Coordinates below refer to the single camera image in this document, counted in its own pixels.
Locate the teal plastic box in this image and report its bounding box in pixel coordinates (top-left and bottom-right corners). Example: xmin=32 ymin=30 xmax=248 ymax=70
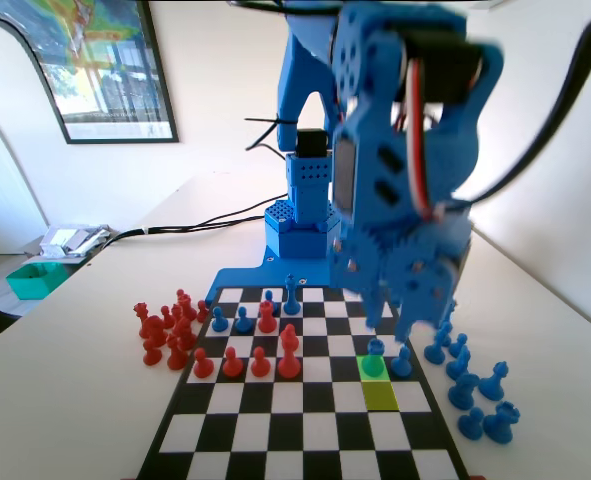
xmin=5 ymin=262 xmax=67 ymax=301

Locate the red white servo wire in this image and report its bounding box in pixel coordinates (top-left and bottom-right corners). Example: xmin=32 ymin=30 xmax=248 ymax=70
xmin=405 ymin=58 xmax=444 ymax=222

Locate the red king chess piece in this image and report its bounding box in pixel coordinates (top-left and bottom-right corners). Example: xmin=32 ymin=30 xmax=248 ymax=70
xmin=276 ymin=323 xmax=302 ymax=380

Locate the black table cable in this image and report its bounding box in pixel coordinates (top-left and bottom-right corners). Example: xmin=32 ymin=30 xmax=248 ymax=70
xmin=90 ymin=192 xmax=289 ymax=251
xmin=90 ymin=214 xmax=271 ymax=251

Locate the white arched panel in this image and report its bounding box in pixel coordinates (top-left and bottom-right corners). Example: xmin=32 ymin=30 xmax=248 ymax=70
xmin=0 ymin=17 xmax=72 ymax=256

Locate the tall blue piece back row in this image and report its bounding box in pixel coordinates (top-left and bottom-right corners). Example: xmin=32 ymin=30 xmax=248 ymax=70
xmin=282 ymin=273 xmax=301 ymax=316

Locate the black white chessboard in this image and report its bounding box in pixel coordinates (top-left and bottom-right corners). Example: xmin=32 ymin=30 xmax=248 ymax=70
xmin=134 ymin=284 xmax=471 ymax=480

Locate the thin black cable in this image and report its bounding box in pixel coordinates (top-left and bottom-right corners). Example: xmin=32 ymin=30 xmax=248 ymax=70
xmin=246 ymin=130 xmax=289 ymax=161

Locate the black framed poster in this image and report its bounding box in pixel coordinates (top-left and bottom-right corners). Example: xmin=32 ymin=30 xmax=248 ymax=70
xmin=0 ymin=0 xmax=180 ymax=145

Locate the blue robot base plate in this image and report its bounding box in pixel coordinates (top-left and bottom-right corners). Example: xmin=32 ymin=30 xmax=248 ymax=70
xmin=207 ymin=247 xmax=346 ymax=301

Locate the thick black camera cable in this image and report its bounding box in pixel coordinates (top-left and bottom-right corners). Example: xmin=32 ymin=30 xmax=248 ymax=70
xmin=452 ymin=13 xmax=591 ymax=207

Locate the red knight chess piece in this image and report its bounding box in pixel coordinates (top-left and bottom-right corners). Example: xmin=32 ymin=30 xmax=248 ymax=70
xmin=173 ymin=318 xmax=198 ymax=351

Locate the black zip tie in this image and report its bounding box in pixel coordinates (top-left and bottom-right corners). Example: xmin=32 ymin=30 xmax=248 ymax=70
xmin=244 ymin=115 xmax=301 ymax=127

